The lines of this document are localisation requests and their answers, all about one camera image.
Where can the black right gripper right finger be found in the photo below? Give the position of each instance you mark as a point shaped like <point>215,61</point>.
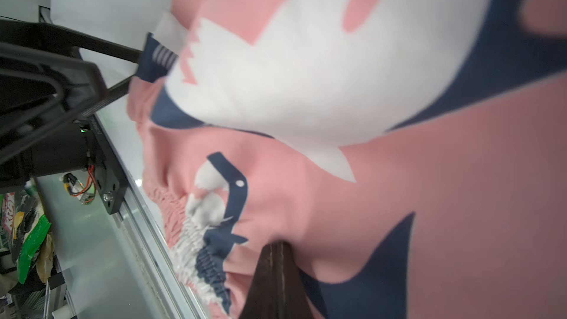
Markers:
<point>292,300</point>

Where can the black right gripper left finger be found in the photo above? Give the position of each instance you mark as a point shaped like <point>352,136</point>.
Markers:
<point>262,298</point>

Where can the pink shark print shorts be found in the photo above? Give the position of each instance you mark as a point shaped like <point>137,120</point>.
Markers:
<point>412,153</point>

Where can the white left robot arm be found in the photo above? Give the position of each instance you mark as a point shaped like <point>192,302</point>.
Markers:
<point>48,94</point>

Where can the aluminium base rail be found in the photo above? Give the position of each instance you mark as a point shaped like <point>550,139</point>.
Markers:
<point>144,224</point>

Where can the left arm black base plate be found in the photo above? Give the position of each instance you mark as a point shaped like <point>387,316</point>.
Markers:
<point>110,180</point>

